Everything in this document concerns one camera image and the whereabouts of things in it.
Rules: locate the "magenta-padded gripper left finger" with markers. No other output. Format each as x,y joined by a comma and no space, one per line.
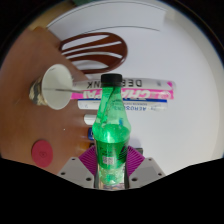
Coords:
76,171

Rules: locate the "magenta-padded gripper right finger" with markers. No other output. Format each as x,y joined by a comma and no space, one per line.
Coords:
148,170

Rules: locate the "green plastic drink bottle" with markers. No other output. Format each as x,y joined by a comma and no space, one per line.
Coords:
111,143

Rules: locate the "flat round red coaster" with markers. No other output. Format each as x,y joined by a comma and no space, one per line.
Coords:
42,154

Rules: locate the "white bottle with blue cap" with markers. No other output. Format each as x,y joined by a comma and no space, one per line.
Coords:
90,119

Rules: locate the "pink and white long box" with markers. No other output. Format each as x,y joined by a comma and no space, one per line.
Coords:
146,90

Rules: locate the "camouflage print paper cup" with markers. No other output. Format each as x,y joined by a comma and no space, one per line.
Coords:
56,86

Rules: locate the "white flat panel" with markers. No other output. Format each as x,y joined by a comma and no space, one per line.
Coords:
106,16

